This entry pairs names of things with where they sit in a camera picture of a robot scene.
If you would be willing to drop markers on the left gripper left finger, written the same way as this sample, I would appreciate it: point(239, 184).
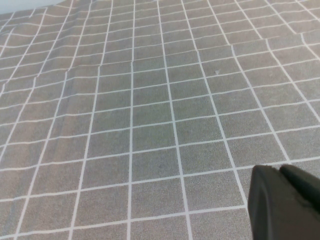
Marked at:
point(275, 215)

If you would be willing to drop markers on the grey white-grid tablecloth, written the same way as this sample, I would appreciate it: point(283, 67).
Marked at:
point(125, 112)

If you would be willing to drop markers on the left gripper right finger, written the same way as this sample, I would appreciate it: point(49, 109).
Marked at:
point(303, 187)

